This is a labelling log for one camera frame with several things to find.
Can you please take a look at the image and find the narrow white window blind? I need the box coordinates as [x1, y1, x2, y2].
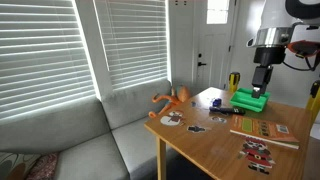
[93, 0, 169, 90]

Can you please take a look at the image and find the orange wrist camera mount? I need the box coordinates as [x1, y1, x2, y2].
[287, 39, 320, 60]

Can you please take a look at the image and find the black remote control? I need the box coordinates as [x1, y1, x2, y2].
[209, 105, 247, 116]

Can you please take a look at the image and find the orange book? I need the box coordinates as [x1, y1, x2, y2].
[229, 114, 301, 150]

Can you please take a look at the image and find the orange octopus plush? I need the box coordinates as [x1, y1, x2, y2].
[148, 84, 192, 119]

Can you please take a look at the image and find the red patterned pillow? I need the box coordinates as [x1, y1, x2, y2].
[24, 152, 60, 180]

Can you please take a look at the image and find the wide white window blind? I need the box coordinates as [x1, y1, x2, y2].
[0, 0, 98, 122]

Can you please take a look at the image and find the grey sofa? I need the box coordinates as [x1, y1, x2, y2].
[0, 78, 174, 180]

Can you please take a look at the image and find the black door handle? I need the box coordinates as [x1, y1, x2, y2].
[197, 52, 208, 68]

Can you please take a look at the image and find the brown cream patterned pillow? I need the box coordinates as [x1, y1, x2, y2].
[0, 151, 43, 180]

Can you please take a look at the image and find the dark blue figure sticker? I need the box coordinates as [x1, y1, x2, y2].
[186, 124, 207, 134]

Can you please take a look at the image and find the white door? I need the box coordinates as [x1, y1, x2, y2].
[191, 0, 239, 96]

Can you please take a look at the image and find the Santa Claus sticker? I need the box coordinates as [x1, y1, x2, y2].
[238, 136, 277, 175]

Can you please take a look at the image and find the green plastic bin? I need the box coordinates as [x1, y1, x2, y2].
[229, 87, 272, 113]

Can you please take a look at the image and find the blue toy car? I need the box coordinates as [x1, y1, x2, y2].
[212, 97, 223, 108]

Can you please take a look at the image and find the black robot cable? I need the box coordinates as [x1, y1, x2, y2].
[282, 49, 320, 72]

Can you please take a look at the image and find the wooden table leg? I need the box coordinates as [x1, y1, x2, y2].
[155, 136, 168, 180]

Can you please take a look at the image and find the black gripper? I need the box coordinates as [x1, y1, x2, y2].
[251, 45, 287, 99]

